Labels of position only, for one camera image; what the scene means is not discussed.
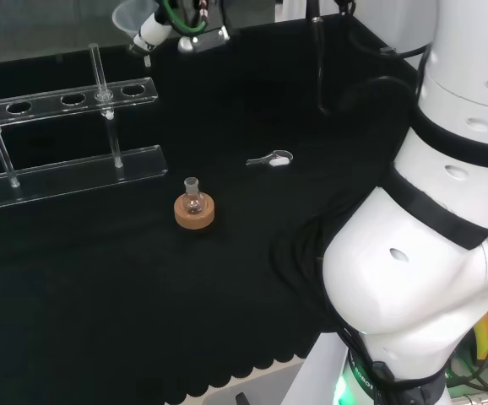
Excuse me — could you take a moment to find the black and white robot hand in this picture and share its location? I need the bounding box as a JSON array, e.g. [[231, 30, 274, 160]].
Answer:
[[127, 0, 224, 56]]

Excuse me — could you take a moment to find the clear plastic funnel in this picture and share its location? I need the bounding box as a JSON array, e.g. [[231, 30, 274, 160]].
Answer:
[[111, 0, 157, 68]]

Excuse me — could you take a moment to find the clear acrylic funnel stand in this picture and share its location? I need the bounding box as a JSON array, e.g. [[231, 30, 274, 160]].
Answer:
[[0, 41, 169, 214]]

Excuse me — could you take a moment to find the small round-bottom glass flask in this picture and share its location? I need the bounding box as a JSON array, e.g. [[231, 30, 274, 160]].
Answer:
[[183, 176, 205, 215]]

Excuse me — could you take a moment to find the black table cloth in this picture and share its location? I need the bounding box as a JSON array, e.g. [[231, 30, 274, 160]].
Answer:
[[0, 12, 422, 400]]

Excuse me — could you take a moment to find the green cable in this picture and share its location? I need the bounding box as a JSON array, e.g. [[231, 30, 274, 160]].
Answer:
[[161, 0, 209, 34]]

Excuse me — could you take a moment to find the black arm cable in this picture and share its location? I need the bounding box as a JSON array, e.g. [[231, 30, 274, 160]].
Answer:
[[305, 0, 329, 116]]

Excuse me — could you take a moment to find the cork ring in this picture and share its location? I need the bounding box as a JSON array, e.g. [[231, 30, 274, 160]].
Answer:
[[173, 192, 215, 232]]

